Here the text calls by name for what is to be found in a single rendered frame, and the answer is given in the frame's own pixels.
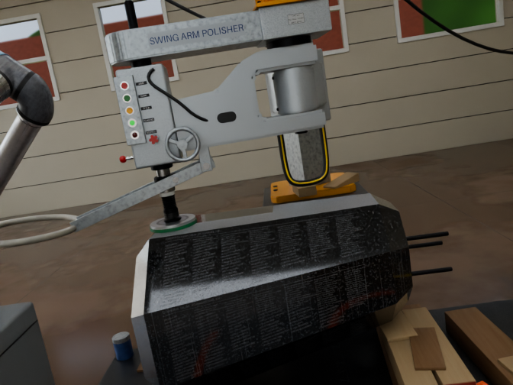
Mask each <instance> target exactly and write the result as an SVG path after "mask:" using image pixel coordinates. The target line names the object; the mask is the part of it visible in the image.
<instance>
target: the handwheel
mask: <svg viewBox="0 0 513 385"><path fill-rule="evenodd" d="M177 131H187V132H189V133H190V134H191V135H190V136H189V137H187V138H186V139H181V140H179V141H176V140H174V139H172V138H171V137H172V135H173V134H175V133H176V132H177ZM193 138H195V141H196V149H195V152H194V153H193V154H192V155H191V156H189V157H187V153H186V148H187V147H188V142H189V141H190V140H191V139H193ZM169 142H170V143H173V144H177V146H178V148H179V149H180V150H182V154H183V158H180V157H177V156H175V155H174V154H173V153H172V152H171V150H170V149H169ZM200 147H201V142H200V139H199V136H198V135H197V134H196V132H195V131H193V130H192V129H191V128H187V127H177V128H174V129H172V130H171V131H170V132H169V133H168V135H167V136H166V139H165V149H166V152H167V154H168V155H169V156H170V157H171V158H172V159H174V160H175V161H178V162H188V161H190V160H193V159H194V158H195V157H196V156H197V155H198V152H199V151H200Z"/></svg>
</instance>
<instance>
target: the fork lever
mask: <svg viewBox="0 0 513 385"><path fill-rule="evenodd" d="M210 157H211V155H210ZM211 165H212V169H213V168H215V162H214V161H213V159H212V157H211ZM209 167H210V165H209V163H204V164H203V168H204V170H208V169H209ZM172 173H175V174H173V175H171V176H168V177H167V178H165V179H163V180H160V181H158V182H156V183H155V182H154V181H153V182H151V183H148V184H146V185H144V186H142V187H140V188H138V189H135V190H133V191H131V192H129V193H127V194H125V195H123V196H120V197H118V198H116V199H114V200H111V201H110V202H107V203H105V204H104V205H100V206H99V207H97V208H95V209H93V210H91V211H88V212H86V213H84V214H82V215H80V216H77V217H76V218H77V219H76V220H75V221H73V222H70V225H75V226H76V231H75V233H76V232H78V231H80V230H82V229H84V228H87V227H89V226H90V225H93V224H95V223H97V222H100V221H101V220H103V219H105V218H108V217H110V216H112V215H114V214H116V213H119V212H121V211H123V210H125V209H127V208H129V207H131V206H133V205H136V204H138V203H139V202H143V201H144V200H146V199H149V198H150V197H152V196H155V195H157V194H159V193H161V192H163V191H166V190H168V189H170V188H172V187H174V186H177V185H179V184H180V183H183V182H185V181H186V180H190V179H191V178H193V177H195V176H197V175H200V174H202V173H204V172H202V170H201V165H200V161H199V160H197V161H196V162H194V163H191V164H189V165H187V166H185V167H183V168H181V169H178V170H176V171H174V172H172Z"/></svg>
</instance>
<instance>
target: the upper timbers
mask: <svg viewBox="0 0 513 385"><path fill-rule="evenodd" d="M402 312H403V314H404V315H405V317H406V319H407V320H408V321H409V323H410V324H411V326H412V327H413V328H430V327H434V328H435V332H436V334H437V339H438V342H439V345H440V349H441V353H442V355H443V359H444V363H445V366H446V370H415V366H414V361H413V356H412V351H411V343H410V339H408V340H402V341H392V342H387V340H386V338H385V336H384V334H383V333H382V330H381V329H380V334H381V336H382V340H383V342H384V345H385V347H386V351H387V353H388V356H389V360H390V362H391V364H392V368H393V370H394V373H395V376H396V379H397V381H398V385H476V380H475V379H474V377H473V375H472V374H471V373H470V372H469V370H468V369H467V367H466V365H465V364H464V363H463V361H462V360H461V358H460V356H459V355H458V354H457V353H456V351H455V350H454V348H453V346H452V345H451V343H450V342H449V341H448V339H447V337H446V336H445V334H444V333H443V332H442V331H441V329H440V327H439V326H438V324H437V323H436V322H435V320H434V318H433V317H432V315H431V314H430V313H429V311H428V310H427V308H426V307H422V308H415V309H403V310H402Z"/></svg>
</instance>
